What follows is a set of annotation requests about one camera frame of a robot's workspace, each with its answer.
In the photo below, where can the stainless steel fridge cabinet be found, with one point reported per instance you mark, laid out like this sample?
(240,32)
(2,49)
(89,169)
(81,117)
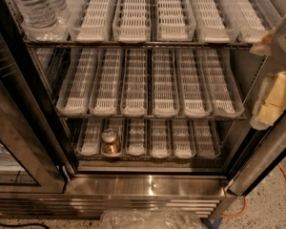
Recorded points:
(95,184)

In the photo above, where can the glass fridge door left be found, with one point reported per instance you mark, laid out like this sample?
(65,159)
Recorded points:
(25,165)

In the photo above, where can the blue tape on floor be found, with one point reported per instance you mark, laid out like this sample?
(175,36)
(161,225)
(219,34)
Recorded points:
(212,224)

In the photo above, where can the clear plastic bag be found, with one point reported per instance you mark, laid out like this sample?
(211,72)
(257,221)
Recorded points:
(150,219)

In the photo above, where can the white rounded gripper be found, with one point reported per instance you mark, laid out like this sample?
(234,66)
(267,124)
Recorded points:
(271,104)

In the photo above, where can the clear plastic water bottle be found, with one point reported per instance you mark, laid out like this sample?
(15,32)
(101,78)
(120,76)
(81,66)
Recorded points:
(37,13)

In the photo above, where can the gold beverage can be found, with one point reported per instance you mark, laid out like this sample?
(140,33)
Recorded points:
(111,145)

